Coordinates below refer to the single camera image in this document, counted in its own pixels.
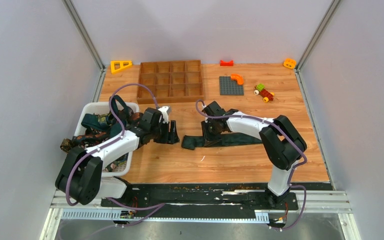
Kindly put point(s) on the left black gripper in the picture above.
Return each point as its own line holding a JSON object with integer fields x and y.
{"x": 170, "y": 137}

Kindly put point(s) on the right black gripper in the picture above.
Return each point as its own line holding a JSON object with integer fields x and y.
{"x": 208, "y": 139}

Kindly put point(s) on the dark green leaf tie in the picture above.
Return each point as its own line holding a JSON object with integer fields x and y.
{"x": 193, "y": 142}

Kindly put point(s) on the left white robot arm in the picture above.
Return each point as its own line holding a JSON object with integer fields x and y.
{"x": 81, "y": 176}

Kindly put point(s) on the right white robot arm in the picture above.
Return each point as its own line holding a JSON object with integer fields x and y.
{"x": 282, "y": 142}

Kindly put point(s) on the pile of patterned ties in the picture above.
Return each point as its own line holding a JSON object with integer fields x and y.
{"x": 101, "y": 127}

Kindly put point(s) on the grey studded baseplate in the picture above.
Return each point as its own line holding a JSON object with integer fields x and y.
{"x": 229, "y": 87}

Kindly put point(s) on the wooden compartment tray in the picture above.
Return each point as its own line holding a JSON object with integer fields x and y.
{"x": 179, "y": 81}

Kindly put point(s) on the orange curved block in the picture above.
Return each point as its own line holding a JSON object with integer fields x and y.
{"x": 238, "y": 79}

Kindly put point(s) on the toy brick car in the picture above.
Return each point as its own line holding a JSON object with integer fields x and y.
{"x": 260, "y": 90}

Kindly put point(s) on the red plastic block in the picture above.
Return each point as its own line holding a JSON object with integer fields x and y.
{"x": 223, "y": 63}

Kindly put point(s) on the white plastic basket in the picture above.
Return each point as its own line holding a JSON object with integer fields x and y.
{"x": 121, "y": 165}

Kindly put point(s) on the yellow triangular block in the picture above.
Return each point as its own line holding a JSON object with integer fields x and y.
{"x": 117, "y": 66}

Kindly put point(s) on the orange round block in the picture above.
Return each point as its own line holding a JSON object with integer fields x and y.
{"x": 289, "y": 63}

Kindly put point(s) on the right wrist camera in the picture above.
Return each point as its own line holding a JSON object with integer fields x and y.
{"x": 203, "y": 107}

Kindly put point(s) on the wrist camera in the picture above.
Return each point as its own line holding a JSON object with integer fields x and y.
{"x": 165, "y": 111}
{"x": 203, "y": 107}

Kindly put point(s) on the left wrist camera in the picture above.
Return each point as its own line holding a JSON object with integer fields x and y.
{"x": 165, "y": 111}

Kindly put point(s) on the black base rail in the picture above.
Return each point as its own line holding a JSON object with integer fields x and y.
{"x": 204, "y": 200}

